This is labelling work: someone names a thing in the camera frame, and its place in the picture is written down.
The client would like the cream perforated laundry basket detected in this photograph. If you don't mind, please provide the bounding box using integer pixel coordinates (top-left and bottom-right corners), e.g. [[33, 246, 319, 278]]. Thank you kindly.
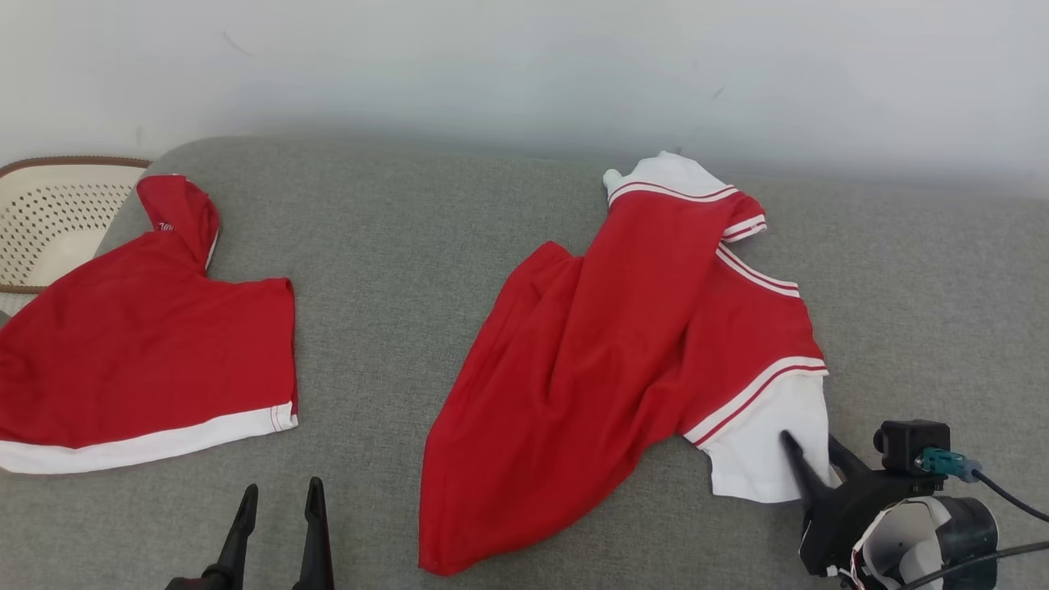
[[0, 156, 152, 294]]

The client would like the teal right camera connector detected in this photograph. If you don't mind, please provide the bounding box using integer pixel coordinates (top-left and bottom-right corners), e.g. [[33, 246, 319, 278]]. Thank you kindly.
[[916, 448, 983, 484]]

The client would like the red shorts white trim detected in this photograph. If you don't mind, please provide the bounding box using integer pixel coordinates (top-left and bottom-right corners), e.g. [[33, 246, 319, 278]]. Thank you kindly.
[[0, 174, 299, 476]]

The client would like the red basketball jersey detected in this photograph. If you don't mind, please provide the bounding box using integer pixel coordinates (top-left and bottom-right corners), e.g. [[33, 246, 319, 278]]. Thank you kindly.
[[418, 151, 842, 576]]

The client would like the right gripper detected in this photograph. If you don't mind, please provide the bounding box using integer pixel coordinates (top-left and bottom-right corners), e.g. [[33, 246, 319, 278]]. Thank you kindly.
[[780, 432, 943, 576]]

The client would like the thin black cable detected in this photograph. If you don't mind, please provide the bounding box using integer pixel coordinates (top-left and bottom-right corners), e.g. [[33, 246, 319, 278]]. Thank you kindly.
[[897, 539, 1049, 590], [971, 469, 1049, 523]]

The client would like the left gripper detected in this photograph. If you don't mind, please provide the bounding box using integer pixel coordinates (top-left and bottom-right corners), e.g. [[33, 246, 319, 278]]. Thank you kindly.
[[164, 478, 334, 590]]

